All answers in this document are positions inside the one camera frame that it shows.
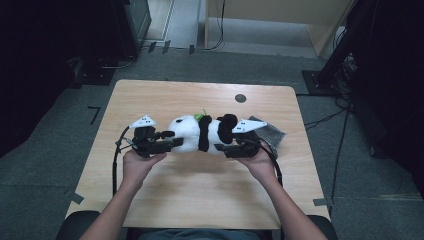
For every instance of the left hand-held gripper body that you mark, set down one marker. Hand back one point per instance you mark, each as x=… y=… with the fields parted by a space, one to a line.
x=145 y=140

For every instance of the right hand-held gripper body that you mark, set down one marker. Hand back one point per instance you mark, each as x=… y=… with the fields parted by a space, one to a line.
x=248 y=146

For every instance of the panda plush toy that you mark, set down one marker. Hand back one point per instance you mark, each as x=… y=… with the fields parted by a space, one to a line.
x=193 y=136

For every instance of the grey fuzzy sock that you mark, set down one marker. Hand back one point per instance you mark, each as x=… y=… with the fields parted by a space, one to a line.
x=271 y=136

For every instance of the person's right hand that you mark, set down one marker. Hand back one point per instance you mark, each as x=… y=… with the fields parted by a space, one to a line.
x=261 y=166

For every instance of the person's left hand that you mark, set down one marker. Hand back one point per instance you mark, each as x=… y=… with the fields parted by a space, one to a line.
x=140 y=166

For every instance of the dark round table grommet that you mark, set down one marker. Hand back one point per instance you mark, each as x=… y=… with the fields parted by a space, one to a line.
x=240 y=98

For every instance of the dark floor base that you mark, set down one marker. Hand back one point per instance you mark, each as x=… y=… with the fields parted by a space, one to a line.
x=93 y=75

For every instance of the dark tape piece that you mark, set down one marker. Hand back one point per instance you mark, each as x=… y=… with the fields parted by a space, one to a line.
x=191 y=49
x=166 y=46
x=151 y=46

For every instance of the person's blue-grey clothing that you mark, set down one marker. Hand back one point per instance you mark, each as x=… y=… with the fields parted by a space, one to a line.
x=200 y=234

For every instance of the grey tape strip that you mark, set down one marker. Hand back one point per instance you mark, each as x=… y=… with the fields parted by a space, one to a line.
x=322 y=202
x=75 y=197

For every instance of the black chair armrest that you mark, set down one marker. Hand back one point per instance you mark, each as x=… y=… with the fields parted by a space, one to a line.
x=326 y=228
x=75 y=226

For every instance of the black cabinet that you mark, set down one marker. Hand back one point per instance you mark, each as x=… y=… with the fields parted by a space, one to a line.
x=133 y=26

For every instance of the black metal stand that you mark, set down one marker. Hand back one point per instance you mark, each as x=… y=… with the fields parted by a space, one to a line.
x=333 y=60

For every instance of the beige wooden cabinet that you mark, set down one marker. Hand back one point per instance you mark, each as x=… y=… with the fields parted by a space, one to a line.
x=276 y=10

